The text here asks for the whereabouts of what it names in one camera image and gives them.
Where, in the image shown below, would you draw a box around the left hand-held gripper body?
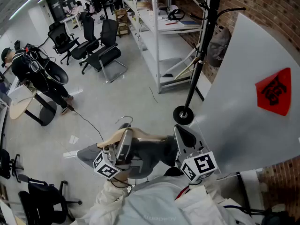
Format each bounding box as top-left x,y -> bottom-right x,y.
93,127 -> 143,180

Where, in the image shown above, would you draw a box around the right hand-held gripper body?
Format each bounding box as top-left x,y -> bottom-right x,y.
177,131 -> 218,182

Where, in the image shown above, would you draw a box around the wooden clothes hanger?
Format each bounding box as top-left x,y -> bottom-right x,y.
97,115 -> 169,149

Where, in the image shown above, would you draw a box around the grey t-shirt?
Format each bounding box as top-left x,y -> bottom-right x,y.
76,135 -> 179,180

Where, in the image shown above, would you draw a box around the black coat stand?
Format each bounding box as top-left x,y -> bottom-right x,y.
172,0 -> 247,126

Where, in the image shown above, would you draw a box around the person's right forearm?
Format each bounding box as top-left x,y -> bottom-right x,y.
174,180 -> 256,225

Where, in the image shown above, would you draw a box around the person's left forearm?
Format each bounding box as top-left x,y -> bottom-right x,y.
88,171 -> 133,225

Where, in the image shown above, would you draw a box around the person's grey hoodie torso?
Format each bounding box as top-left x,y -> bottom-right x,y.
121,176 -> 188,225

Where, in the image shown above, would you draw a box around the pale wooden stick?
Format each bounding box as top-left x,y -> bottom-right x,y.
174,55 -> 200,80

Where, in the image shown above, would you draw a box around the grey refrigerator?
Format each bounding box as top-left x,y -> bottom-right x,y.
189,13 -> 300,173

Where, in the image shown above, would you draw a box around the black mesh office chair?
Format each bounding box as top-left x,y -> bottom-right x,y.
48,22 -> 80,66
18,179 -> 83,225
70,12 -> 100,60
0,149 -> 24,180

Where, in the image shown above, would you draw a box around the black round basin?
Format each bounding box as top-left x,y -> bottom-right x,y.
44,59 -> 69,86

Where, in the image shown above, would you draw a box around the grey cap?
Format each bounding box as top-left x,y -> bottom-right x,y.
207,28 -> 233,68

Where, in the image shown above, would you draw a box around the white metal shelf rack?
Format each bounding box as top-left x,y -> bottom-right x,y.
121,0 -> 209,94

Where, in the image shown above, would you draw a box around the red paper decoration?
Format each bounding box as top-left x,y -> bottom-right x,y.
255,67 -> 292,116

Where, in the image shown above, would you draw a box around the wooden step stool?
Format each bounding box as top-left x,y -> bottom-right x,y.
114,8 -> 131,38

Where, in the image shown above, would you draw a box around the round wooden table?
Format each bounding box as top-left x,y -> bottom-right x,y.
8,84 -> 58,127

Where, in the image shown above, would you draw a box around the blue book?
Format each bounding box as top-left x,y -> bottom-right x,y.
179,20 -> 200,27

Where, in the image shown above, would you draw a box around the white desk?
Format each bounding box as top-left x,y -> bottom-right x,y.
62,14 -> 83,31

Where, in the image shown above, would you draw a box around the black headphones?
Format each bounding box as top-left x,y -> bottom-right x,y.
167,8 -> 186,21

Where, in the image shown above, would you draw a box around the white round device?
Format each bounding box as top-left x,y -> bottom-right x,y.
167,5 -> 180,16

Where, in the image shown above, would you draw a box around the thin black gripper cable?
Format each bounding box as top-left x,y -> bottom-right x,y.
110,177 -> 132,189

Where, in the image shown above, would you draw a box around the black floor cable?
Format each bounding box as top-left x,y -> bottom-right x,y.
70,106 -> 105,142

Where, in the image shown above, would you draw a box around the thick black cable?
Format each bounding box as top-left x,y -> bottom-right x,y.
222,204 -> 269,215

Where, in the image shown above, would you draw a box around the black chair chrome sled frame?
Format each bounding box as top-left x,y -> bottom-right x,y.
79,19 -> 128,83

